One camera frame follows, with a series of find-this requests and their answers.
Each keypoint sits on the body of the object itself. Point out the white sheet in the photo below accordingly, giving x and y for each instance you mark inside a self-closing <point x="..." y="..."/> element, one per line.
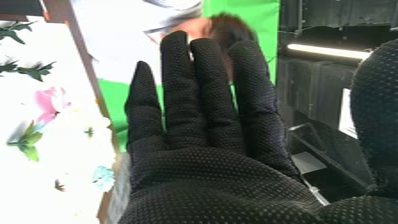
<point x="64" y="100"/>

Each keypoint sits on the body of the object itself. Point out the person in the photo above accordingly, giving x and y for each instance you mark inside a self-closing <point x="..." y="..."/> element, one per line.
<point x="124" y="26"/>

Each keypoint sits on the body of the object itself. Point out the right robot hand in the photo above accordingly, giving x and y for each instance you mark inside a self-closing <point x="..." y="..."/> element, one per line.
<point x="224" y="180"/>

